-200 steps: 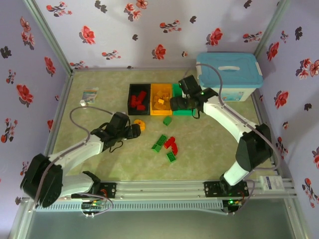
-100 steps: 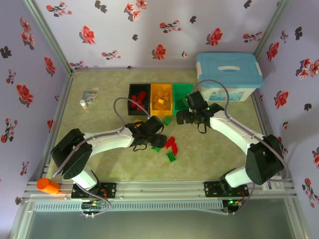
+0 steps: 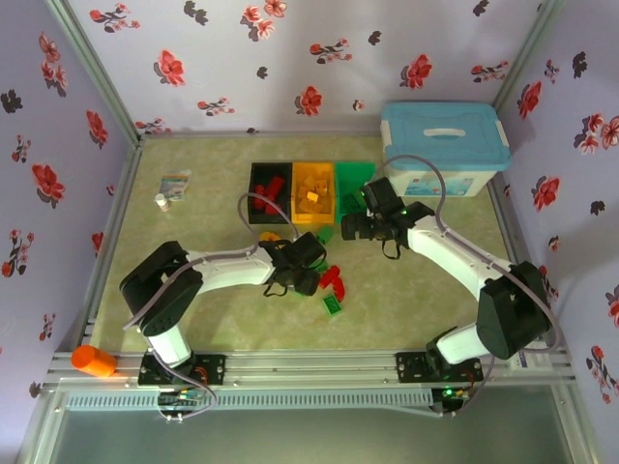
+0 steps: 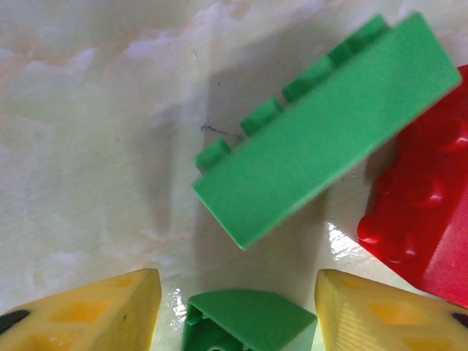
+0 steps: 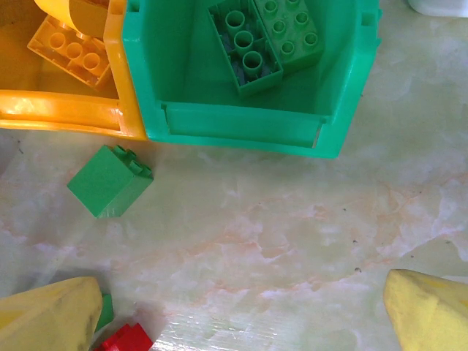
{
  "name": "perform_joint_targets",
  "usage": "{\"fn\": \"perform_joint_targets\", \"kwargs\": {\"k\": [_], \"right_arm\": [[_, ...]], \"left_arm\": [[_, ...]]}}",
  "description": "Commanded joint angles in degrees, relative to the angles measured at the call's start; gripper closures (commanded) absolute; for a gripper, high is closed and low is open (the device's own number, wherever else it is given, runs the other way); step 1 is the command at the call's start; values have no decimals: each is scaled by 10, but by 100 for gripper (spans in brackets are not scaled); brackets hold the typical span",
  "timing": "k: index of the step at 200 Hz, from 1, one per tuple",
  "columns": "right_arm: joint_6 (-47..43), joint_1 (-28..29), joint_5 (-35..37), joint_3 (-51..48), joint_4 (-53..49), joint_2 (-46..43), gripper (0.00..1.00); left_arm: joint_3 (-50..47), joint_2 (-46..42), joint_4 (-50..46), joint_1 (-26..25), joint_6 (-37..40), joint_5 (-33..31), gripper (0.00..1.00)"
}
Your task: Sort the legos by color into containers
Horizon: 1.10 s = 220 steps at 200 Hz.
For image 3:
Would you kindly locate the red lego brick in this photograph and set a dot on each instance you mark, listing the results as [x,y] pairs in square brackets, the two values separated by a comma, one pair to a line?
[274,209]
[330,276]
[340,288]
[258,203]
[275,186]
[261,189]

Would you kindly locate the round yellow lego with hole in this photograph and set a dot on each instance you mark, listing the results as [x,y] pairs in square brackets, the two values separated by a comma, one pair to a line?
[268,237]

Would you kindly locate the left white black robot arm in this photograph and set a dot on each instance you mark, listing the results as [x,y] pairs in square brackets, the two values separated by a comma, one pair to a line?
[232,270]

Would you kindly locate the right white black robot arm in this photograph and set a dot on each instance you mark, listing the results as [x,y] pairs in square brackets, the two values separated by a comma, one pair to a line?
[450,256]

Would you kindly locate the yellow plastic bin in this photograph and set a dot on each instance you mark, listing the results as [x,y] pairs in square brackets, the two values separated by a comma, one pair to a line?
[312,220]

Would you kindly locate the black plastic bin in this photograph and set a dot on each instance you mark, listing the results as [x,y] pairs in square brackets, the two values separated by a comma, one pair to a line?
[268,220]

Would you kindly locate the green plastic bin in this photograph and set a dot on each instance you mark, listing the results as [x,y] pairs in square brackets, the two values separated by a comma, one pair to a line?
[348,174]

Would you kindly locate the white storage box blue lid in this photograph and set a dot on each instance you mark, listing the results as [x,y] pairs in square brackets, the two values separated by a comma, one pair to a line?
[435,116]

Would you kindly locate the small printed paper packet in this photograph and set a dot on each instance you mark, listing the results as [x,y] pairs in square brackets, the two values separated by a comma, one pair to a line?
[175,186]

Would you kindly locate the small white bottle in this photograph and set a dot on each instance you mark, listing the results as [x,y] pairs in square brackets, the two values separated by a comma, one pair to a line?
[162,200]

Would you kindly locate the small white labelled box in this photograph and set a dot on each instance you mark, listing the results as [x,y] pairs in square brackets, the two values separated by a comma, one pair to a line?
[534,360]

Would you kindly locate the orange plastic cylinder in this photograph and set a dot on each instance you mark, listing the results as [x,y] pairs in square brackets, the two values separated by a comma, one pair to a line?
[94,361]

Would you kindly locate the long aluminium base rail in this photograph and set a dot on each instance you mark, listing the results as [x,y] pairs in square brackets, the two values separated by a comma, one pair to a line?
[309,369]

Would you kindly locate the aluminium wall edge rail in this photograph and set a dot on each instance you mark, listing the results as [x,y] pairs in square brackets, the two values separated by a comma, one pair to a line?
[290,133]

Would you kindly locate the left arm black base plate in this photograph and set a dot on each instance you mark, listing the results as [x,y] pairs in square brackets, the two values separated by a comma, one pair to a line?
[215,369]

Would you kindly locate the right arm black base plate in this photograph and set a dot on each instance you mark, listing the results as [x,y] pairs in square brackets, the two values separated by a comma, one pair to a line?
[411,367]

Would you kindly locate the aluminium corner post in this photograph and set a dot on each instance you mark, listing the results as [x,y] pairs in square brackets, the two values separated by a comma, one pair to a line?
[529,48]
[98,72]

